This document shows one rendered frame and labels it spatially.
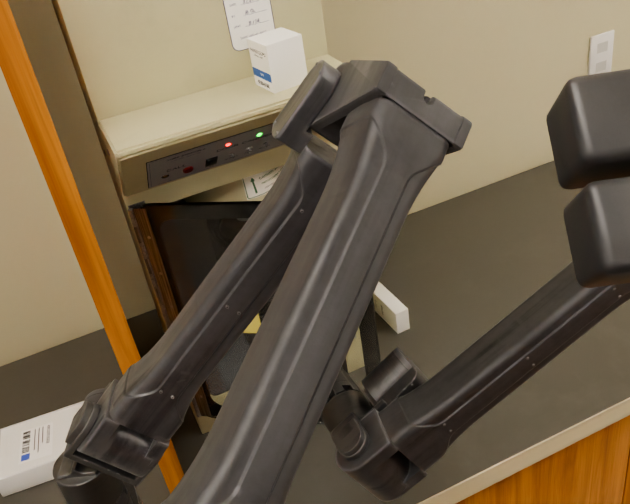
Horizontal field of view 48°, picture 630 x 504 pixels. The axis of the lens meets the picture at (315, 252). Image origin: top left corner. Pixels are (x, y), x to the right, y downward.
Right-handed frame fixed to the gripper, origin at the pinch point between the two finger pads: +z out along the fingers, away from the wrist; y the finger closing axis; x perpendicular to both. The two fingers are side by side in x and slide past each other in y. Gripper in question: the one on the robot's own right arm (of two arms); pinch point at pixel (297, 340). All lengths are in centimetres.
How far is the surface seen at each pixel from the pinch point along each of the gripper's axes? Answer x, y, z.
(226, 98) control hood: -0.5, 30.9, 11.5
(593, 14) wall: -103, 6, 61
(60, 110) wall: 18, 19, 60
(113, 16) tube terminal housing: 9.4, 42.4, 16.8
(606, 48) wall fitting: -107, -3, 60
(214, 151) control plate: 2.9, 25.5, 9.6
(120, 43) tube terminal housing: 9.5, 39.2, 16.8
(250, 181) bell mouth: -3.1, 14.9, 19.3
